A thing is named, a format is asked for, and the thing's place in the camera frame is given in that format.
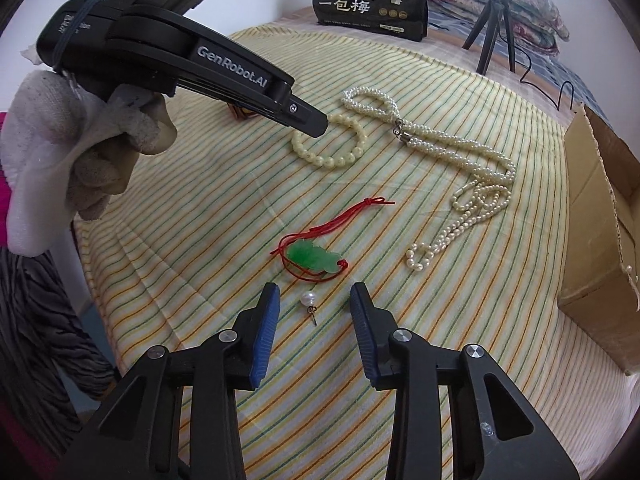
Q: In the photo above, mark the cardboard box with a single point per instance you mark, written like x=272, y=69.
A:
x=595, y=260

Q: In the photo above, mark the blue plaid bed sheet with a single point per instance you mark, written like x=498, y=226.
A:
x=545, y=72

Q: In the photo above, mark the person's left hand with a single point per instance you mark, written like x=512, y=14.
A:
x=55, y=150

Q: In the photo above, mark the person's left forearm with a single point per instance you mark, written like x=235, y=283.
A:
x=4, y=200

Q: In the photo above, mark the black snack bag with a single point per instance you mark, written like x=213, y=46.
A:
x=370, y=5

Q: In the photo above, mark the black tripod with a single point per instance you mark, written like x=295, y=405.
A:
x=492, y=25

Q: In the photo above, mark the grey striped cloth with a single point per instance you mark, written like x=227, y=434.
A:
x=40, y=335

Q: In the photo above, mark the floral pillow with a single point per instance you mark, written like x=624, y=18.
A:
x=542, y=35

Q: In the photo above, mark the pearl earring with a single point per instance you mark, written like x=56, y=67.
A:
x=629, y=268
x=306, y=299

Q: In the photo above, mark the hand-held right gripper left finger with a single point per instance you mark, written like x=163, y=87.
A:
x=265, y=332

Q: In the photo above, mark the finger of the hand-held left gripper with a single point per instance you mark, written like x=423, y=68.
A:
x=300, y=117

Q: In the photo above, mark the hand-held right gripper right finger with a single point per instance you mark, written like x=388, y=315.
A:
x=364, y=340

